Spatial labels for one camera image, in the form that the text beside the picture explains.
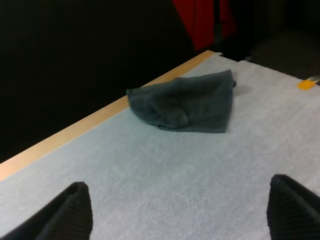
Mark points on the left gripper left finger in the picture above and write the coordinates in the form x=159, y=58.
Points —
x=65, y=217

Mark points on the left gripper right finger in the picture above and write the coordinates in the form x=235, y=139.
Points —
x=292, y=210

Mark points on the grey-green towel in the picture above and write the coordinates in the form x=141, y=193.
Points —
x=185, y=102

